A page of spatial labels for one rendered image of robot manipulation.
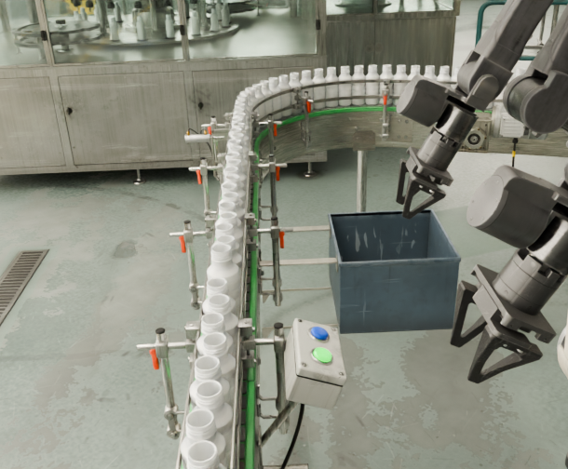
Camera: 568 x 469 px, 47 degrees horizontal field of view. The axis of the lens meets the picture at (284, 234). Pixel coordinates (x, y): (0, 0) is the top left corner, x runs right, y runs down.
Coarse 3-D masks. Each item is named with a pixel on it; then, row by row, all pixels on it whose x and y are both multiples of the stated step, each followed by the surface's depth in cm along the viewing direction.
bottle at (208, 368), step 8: (200, 360) 96; (208, 360) 96; (216, 360) 95; (200, 368) 96; (208, 368) 97; (216, 368) 94; (200, 376) 94; (208, 376) 93; (216, 376) 94; (192, 384) 97; (224, 384) 96; (192, 392) 95; (224, 392) 95; (192, 400) 95; (224, 400) 95; (192, 408) 96
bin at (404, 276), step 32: (352, 224) 194; (384, 224) 194; (416, 224) 195; (352, 256) 199; (384, 256) 199; (416, 256) 199; (448, 256) 175; (320, 288) 197; (352, 288) 168; (384, 288) 169; (416, 288) 169; (448, 288) 169; (352, 320) 173; (384, 320) 173; (416, 320) 173; (448, 320) 174
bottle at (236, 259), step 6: (228, 234) 133; (222, 240) 133; (228, 240) 133; (234, 240) 131; (234, 246) 131; (234, 252) 131; (234, 258) 131; (240, 258) 133; (240, 264) 132; (240, 270) 133; (240, 276) 133; (240, 282) 134
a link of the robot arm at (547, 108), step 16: (560, 32) 101; (544, 48) 104; (560, 48) 101; (544, 64) 103; (560, 64) 102; (512, 80) 110; (560, 80) 100; (528, 96) 102; (544, 96) 101; (560, 96) 101; (528, 112) 102; (544, 112) 102; (560, 112) 103; (544, 128) 104
